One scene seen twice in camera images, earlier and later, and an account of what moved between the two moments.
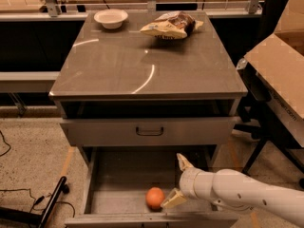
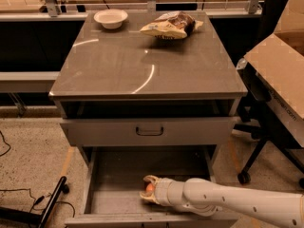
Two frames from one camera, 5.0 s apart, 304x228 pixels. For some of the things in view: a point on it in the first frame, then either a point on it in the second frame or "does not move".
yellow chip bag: [172, 26] does not move
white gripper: [189, 181] to [163, 191]
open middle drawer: [117, 180] does not move
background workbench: [67, 3] does not move
